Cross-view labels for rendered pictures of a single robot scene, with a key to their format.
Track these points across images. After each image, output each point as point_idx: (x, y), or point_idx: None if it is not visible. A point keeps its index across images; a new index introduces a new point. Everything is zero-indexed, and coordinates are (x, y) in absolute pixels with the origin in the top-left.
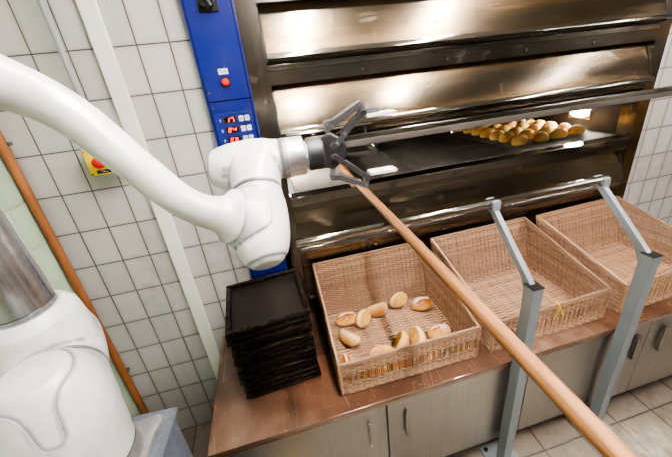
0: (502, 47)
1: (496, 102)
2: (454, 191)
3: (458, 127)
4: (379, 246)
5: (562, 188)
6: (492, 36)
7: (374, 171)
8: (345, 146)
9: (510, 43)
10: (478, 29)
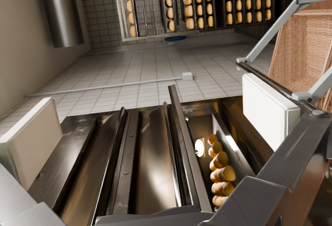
0: (118, 191)
1: (177, 179)
2: (315, 206)
3: (203, 196)
4: None
5: (256, 71)
6: (100, 197)
7: (274, 111)
8: (124, 216)
9: (115, 185)
10: (89, 214)
